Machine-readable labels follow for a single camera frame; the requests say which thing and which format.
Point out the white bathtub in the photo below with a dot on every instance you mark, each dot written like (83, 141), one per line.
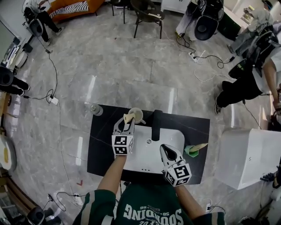
(246, 158)

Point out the person's left forearm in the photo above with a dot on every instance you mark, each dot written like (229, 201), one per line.
(113, 173)

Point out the white mug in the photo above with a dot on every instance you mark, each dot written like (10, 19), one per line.
(138, 113)

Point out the person's right forearm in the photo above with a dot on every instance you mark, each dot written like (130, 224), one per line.
(188, 200)

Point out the black metal chair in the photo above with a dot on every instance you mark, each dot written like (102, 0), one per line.
(119, 2)

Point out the white power strip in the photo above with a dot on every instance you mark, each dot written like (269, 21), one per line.
(192, 57)
(77, 198)
(53, 100)

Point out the striped blanket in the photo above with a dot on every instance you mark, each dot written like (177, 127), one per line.
(70, 8)

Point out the orange sofa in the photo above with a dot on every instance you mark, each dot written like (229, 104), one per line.
(92, 5)

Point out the brown wooden cabinet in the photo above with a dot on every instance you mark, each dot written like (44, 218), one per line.
(17, 197)

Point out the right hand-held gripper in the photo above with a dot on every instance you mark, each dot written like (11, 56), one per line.
(177, 174)

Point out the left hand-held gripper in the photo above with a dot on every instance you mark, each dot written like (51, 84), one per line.
(121, 145)

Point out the white egg shaped cushion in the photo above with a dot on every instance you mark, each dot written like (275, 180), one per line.
(6, 153)

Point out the dark green counter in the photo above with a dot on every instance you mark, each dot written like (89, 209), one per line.
(229, 24)

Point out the dark rattan chair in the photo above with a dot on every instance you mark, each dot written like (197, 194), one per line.
(145, 11)

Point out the green hexagonal cup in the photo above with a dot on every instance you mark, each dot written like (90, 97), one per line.
(190, 152)

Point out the dark vanity cabinet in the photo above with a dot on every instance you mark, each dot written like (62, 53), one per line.
(101, 140)

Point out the light wooden table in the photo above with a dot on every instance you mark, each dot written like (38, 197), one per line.
(4, 105)

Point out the person's green printed shirt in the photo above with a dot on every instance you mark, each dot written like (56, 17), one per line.
(149, 204)

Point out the clear glass jar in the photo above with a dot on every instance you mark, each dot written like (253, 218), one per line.
(96, 109)

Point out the white round low table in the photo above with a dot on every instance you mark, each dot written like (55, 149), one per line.
(20, 56)

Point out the black faucet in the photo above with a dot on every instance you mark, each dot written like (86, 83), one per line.
(157, 125)

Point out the white cabinet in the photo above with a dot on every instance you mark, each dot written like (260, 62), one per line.
(173, 5)

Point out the white sink basin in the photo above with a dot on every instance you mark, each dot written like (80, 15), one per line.
(153, 156)

